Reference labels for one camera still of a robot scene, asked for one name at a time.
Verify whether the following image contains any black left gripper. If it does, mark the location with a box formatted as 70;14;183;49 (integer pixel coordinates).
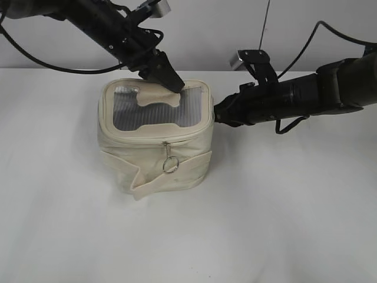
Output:
97;17;185;93

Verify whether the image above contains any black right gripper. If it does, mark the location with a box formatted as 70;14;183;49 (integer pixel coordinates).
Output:
214;83;265;127

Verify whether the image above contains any cream canvas zipper bag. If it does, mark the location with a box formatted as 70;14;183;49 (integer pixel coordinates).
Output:
97;78;214;200

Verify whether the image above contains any silver ring zipper pull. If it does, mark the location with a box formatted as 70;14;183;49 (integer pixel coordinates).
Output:
162;141;180;174

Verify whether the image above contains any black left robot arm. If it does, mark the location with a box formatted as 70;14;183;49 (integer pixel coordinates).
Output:
1;1;168;71

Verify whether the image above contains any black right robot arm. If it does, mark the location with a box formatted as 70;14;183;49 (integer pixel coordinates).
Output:
212;50;376;134

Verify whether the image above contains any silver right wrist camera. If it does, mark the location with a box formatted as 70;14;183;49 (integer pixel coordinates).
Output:
229;49;270;71

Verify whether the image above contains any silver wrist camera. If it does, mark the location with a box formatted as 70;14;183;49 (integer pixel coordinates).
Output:
229;49;270;71
140;0;171;18

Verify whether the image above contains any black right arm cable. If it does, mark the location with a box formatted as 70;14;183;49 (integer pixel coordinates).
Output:
273;20;377;136

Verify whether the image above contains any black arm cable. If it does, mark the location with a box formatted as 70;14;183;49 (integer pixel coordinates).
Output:
273;20;377;136
0;0;166;74

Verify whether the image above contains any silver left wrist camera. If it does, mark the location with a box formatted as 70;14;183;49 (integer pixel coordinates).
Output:
140;0;171;18

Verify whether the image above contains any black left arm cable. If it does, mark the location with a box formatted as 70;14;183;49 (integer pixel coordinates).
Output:
0;0;166;74

